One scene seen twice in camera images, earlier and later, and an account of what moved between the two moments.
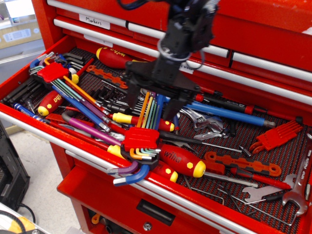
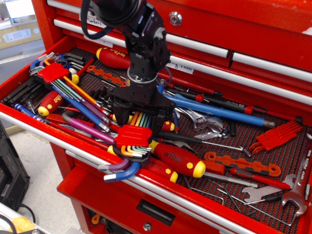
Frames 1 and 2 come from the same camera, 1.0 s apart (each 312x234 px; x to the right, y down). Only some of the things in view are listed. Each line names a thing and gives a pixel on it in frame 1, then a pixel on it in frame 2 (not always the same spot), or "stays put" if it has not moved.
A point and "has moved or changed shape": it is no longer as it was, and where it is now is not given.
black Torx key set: [112, 99] stays put
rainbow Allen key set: [142, 142] has moved or changed shape
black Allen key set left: [25, 92] stays put
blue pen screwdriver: [23, 109] stays put
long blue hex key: [229, 114] stays put
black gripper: [161, 77] -> [143, 94]
